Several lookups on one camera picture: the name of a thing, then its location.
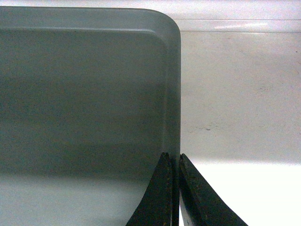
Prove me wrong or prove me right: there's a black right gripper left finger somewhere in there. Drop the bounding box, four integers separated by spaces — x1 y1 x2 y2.
127 153 179 226

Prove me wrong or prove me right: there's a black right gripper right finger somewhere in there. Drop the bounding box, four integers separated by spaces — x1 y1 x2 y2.
179 154 247 226

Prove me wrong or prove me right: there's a grey plastic tray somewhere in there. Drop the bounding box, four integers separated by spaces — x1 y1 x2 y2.
0 6 181 226

